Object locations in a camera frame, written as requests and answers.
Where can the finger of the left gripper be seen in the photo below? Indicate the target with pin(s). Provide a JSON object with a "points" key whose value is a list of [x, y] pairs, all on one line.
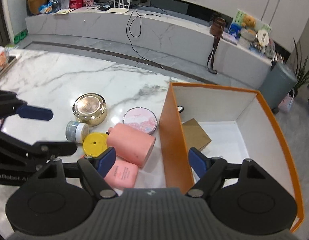
{"points": [[35, 113], [55, 148]]}

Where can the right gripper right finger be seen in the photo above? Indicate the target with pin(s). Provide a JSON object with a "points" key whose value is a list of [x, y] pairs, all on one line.
{"points": [[209, 171]]}

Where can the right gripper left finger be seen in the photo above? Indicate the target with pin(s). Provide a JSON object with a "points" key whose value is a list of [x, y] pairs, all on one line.
{"points": [[93, 171]]}

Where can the yellow tape measure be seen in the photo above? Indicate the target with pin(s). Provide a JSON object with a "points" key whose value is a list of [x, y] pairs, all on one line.
{"points": [[95, 144]]}

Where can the pink pump bottle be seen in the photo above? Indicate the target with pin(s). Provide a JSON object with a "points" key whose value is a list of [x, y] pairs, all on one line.
{"points": [[119, 174]]}

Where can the grey cream jar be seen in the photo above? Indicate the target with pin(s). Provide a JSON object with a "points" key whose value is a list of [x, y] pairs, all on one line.
{"points": [[76, 131]]}

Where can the brown cardboard box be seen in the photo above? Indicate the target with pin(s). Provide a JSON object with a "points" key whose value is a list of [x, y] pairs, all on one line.
{"points": [[194, 135]]}

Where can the pink cylinder container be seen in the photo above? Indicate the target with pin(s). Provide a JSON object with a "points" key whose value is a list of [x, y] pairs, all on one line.
{"points": [[130, 144]]}

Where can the gold round tin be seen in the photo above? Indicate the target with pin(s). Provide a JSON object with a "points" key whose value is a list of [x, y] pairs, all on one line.
{"points": [[90, 109]]}

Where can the orange storage box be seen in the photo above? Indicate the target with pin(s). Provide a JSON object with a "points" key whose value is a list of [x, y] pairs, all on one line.
{"points": [[240, 125]]}

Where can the pink round compact mirror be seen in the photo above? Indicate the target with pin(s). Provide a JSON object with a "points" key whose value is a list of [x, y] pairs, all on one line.
{"points": [[142, 119]]}

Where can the woven pastel basket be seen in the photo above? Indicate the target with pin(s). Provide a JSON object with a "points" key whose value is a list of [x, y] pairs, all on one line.
{"points": [[287, 102]]}

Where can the grey trash bin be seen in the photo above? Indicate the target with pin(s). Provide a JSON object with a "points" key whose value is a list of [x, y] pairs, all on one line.
{"points": [[277, 84]]}

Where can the potted green plant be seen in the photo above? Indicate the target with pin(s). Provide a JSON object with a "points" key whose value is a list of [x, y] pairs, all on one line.
{"points": [[300, 68]]}

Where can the white wifi router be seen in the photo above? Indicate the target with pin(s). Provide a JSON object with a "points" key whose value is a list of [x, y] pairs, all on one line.
{"points": [[119, 7]]}

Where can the round paper fan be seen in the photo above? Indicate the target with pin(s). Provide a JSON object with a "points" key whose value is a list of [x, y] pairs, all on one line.
{"points": [[263, 37]]}

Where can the green poster card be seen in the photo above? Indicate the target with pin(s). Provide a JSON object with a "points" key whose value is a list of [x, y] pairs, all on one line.
{"points": [[235, 27]]}

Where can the teddy bear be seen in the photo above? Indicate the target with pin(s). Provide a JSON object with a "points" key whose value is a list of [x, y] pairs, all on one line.
{"points": [[248, 21]]}

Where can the brown camera bag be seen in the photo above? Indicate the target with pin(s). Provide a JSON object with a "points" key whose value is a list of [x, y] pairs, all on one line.
{"points": [[216, 30]]}

